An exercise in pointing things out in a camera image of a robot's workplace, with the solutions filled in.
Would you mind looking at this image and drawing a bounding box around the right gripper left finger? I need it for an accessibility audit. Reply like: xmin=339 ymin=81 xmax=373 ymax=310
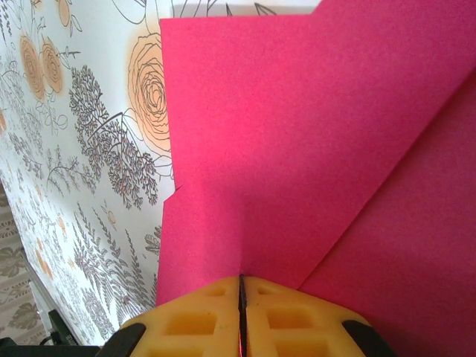
xmin=99 ymin=275 xmax=242 ymax=357

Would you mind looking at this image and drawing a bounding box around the floral table cover sheet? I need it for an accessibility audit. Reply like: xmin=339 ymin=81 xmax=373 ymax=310
xmin=0 ymin=0 xmax=324 ymax=335

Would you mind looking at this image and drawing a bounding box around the pink paper sheet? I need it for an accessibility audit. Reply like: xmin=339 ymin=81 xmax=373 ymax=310
xmin=155 ymin=0 xmax=476 ymax=357

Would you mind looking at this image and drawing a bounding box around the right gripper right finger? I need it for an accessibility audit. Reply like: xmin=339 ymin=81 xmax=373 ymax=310
xmin=243 ymin=277 xmax=399 ymax=357

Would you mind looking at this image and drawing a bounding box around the right aluminium side rail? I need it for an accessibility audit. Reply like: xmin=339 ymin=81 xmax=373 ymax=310
xmin=25 ymin=267 xmax=55 ymax=338

